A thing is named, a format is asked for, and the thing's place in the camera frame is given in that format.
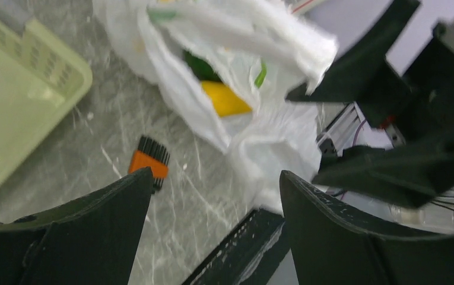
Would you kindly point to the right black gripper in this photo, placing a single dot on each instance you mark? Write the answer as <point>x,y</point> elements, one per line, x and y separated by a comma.
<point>418,103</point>

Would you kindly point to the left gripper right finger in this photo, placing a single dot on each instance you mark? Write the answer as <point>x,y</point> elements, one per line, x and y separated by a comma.
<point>333,242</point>

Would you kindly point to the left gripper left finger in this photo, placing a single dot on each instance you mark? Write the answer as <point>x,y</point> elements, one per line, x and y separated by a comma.
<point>89,240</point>

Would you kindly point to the white plastic bag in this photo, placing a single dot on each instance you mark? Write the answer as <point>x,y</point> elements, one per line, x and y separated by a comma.
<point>259,50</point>

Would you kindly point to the yellow fake fruit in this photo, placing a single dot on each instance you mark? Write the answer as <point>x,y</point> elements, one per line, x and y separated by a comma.
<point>224,100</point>

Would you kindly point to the green fake fruit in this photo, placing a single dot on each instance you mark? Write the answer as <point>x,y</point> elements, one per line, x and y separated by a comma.
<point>201,69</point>

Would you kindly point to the orange black brush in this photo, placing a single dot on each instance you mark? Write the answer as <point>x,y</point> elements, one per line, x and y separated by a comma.
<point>150,153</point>

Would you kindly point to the pale green plastic basket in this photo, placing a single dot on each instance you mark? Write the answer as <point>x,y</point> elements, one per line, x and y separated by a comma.
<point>41,80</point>

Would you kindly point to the aluminium frame rail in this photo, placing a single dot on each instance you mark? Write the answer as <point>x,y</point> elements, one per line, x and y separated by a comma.
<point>346,130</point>

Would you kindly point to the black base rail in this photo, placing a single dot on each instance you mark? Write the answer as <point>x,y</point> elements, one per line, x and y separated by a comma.
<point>249,254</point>

